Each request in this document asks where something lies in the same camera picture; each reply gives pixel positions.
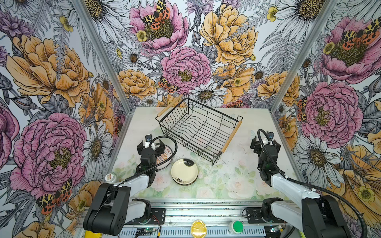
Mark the aluminium corner post left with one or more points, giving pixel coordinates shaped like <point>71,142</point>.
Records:
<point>96,40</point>

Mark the green round button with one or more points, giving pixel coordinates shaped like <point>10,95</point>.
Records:
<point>235,227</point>

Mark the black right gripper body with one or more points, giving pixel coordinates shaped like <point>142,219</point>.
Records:
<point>260,165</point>

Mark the white plate orange pattern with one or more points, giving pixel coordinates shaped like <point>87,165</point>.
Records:
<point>163,159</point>

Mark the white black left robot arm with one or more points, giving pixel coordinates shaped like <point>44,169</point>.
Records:
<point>113,205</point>

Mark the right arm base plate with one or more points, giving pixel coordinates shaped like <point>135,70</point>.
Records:
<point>254,215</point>

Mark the cream small plate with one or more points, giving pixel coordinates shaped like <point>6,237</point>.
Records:
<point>184,172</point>

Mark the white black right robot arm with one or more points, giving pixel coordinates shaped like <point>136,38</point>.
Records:
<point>315,215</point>

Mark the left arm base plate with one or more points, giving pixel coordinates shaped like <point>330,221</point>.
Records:
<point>158,216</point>

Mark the small circuit board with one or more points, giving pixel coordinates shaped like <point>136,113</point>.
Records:
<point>145,232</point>

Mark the small white jar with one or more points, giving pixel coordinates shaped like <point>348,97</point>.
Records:
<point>111,178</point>

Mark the black wire dish rack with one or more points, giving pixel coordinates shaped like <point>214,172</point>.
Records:
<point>202,129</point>

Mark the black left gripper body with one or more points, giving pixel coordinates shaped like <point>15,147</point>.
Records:
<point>155,163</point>

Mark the gold round button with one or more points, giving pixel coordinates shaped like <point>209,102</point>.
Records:
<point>198,229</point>

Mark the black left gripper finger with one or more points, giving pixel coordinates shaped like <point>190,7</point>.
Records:
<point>140,147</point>
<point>160,148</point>

